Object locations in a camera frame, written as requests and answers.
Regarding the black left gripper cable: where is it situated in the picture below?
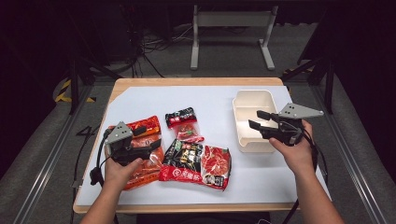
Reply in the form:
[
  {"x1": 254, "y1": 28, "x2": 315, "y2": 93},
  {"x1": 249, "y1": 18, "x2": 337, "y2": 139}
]
[{"x1": 89, "y1": 129, "x2": 112, "y2": 188}]

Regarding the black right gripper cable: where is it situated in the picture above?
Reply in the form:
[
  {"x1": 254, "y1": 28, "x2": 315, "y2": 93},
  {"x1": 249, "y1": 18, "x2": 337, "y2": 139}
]
[{"x1": 281, "y1": 125, "x2": 329, "y2": 224}]

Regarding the aluminium floor rail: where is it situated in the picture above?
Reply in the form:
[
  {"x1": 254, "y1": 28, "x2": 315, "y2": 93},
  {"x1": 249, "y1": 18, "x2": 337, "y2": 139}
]
[
  {"x1": 12, "y1": 85, "x2": 94, "y2": 224},
  {"x1": 311, "y1": 83, "x2": 389, "y2": 224}
]

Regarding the wooden table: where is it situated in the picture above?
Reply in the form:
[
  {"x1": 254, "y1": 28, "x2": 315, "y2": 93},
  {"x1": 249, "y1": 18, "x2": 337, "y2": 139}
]
[{"x1": 72, "y1": 77, "x2": 332, "y2": 215}]

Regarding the yellow black floor tape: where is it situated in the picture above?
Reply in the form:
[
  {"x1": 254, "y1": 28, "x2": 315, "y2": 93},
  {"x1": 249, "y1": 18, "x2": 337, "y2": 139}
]
[{"x1": 54, "y1": 78, "x2": 96, "y2": 104}]

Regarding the person's dark clothing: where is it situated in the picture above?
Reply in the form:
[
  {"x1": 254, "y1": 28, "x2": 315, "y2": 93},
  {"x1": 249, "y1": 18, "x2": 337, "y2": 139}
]
[{"x1": 136, "y1": 211, "x2": 272, "y2": 224}]

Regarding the large red black packet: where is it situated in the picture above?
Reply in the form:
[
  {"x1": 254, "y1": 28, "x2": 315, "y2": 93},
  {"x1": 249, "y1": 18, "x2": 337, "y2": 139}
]
[{"x1": 158, "y1": 138, "x2": 233, "y2": 191}]

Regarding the black metal stand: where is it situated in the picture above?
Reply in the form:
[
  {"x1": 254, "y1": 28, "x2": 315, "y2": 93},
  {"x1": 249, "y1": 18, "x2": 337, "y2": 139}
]
[
  {"x1": 281, "y1": 55, "x2": 336, "y2": 115},
  {"x1": 66, "y1": 46, "x2": 122, "y2": 115}
]

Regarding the orange noodle packet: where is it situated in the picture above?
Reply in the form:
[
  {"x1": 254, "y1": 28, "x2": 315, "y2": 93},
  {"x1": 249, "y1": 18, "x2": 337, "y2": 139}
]
[{"x1": 106, "y1": 115, "x2": 165, "y2": 191}]

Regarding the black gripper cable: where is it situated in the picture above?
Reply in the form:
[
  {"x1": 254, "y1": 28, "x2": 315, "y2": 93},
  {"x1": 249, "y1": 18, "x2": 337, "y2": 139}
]
[
  {"x1": 89, "y1": 129, "x2": 112, "y2": 188},
  {"x1": 281, "y1": 125, "x2": 329, "y2": 224}
]

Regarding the person's right hand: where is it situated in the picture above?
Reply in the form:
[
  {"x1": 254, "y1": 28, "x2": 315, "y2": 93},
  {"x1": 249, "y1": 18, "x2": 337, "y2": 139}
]
[{"x1": 269, "y1": 119, "x2": 316, "y2": 175}]

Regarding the bundle of floor cables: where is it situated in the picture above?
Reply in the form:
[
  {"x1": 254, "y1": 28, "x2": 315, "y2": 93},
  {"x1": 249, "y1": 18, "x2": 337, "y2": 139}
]
[{"x1": 124, "y1": 22, "x2": 194, "y2": 78}]

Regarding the white metal stand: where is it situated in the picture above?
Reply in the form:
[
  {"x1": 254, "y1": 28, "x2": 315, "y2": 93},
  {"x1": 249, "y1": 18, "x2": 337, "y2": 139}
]
[{"x1": 190, "y1": 4, "x2": 279, "y2": 71}]

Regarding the person's left hand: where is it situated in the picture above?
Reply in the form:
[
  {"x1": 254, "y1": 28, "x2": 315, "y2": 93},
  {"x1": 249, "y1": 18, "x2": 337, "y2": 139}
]
[{"x1": 104, "y1": 157, "x2": 144, "y2": 191}]

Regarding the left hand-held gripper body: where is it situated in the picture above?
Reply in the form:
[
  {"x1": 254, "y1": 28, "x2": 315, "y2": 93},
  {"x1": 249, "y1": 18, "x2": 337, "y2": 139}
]
[{"x1": 104, "y1": 120, "x2": 153, "y2": 166}]

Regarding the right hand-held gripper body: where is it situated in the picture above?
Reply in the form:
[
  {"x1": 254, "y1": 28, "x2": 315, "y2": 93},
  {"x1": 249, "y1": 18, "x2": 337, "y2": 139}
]
[{"x1": 261, "y1": 102, "x2": 325, "y2": 147}]

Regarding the small black red packet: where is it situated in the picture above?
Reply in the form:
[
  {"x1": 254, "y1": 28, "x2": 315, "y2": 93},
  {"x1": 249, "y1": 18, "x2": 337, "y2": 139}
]
[{"x1": 164, "y1": 106, "x2": 205, "y2": 144}]

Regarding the white plastic container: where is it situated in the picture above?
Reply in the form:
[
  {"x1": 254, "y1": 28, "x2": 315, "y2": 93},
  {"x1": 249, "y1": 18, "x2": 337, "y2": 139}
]
[{"x1": 232, "y1": 89, "x2": 279, "y2": 154}]

